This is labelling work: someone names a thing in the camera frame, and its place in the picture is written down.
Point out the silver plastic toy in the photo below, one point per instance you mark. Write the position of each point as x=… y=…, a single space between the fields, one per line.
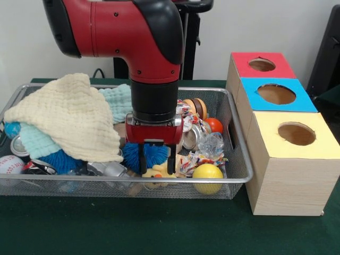
x=111 y=168

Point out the dark green tablecloth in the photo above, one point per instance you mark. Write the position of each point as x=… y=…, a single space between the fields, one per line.
x=159 y=228
x=333 y=95

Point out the cream muslin cloth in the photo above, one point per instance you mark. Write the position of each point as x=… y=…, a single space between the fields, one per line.
x=69 y=117

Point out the black stand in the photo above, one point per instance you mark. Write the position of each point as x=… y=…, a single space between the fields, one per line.
x=326 y=53

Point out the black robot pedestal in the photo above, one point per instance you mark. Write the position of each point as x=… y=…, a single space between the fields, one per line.
x=190 y=40

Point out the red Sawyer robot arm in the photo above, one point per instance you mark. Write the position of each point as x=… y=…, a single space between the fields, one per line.
x=119 y=32

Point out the white baseball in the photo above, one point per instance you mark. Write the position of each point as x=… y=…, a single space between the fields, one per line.
x=10 y=164

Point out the shallow clear mesh bin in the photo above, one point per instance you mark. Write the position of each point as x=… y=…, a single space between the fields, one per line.
x=106 y=190

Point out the red-orange ball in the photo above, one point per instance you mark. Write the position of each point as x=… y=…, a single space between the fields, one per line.
x=214 y=125

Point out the yellow ball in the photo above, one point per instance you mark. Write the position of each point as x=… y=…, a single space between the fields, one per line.
x=207 y=174

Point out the blue spiky ball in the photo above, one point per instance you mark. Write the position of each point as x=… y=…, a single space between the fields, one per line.
x=62 y=162
x=130 y=156

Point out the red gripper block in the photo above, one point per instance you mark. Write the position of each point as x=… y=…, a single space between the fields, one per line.
x=154 y=132

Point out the blue globe ball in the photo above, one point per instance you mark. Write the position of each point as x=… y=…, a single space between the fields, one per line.
x=12 y=130

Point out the mint green cloth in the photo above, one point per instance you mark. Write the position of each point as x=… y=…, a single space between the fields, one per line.
x=37 y=143

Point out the brown striped burger toy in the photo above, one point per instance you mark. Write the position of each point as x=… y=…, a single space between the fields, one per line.
x=197 y=106

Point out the wooden three-hole sorting box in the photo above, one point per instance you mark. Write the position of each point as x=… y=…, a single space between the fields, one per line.
x=292 y=186

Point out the yellow duck plush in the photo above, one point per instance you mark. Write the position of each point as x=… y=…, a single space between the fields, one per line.
x=156 y=171

